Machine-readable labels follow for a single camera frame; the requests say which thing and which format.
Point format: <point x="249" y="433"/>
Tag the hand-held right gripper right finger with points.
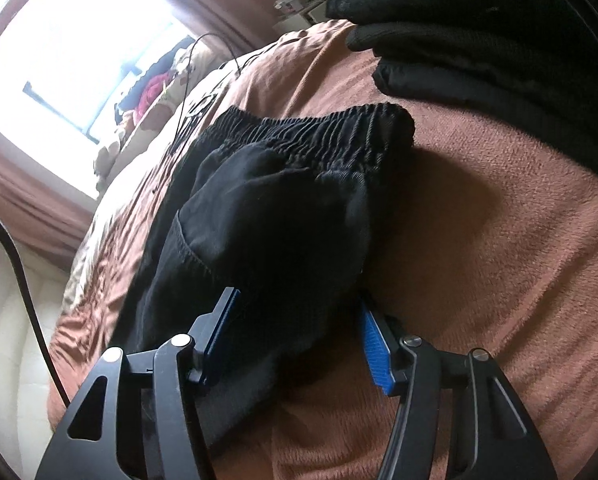
<point x="375" y="352"/>

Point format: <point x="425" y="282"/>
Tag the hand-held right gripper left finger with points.
<point x="223" y="322"/>

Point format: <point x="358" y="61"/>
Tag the black pants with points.
<point x="279" y="210"/>

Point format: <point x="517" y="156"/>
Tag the beige bed sheet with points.
<point x="110" y="200"/>

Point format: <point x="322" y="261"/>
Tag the brown fleece blanket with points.
<point x="479" y="220"/>

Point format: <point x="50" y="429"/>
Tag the white padded headboard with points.
<point x="9" y="360"/>

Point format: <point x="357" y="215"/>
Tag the brown curtain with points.
<point x="219" y="5"/>
<point x="24" y="190"/>

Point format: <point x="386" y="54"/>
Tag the pile of clothes on windowsill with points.
<point x="149" y="90"/>

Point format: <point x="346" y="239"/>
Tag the window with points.
<point x="69" y="60"/>

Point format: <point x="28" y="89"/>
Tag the white nightstand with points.
<point x="299" y="10"/>

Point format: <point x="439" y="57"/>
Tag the stack of dark folded clothes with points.
<point x="479" y="35"/>

